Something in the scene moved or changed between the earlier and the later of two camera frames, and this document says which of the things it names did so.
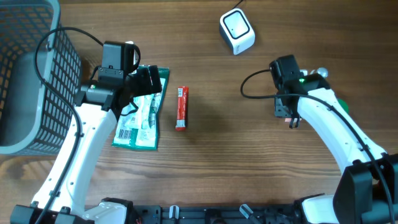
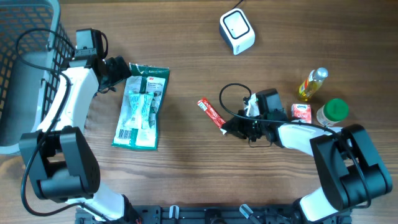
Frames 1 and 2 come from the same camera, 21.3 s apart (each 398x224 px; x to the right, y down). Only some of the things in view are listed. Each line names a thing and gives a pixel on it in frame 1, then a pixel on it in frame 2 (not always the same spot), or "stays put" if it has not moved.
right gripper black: (280, 111) to (238, 127)
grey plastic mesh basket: (33, 119) stays put
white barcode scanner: (236, 31) stays put
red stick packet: (182, 107) to (212, 114)
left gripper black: (143, 74) to (120, 69)
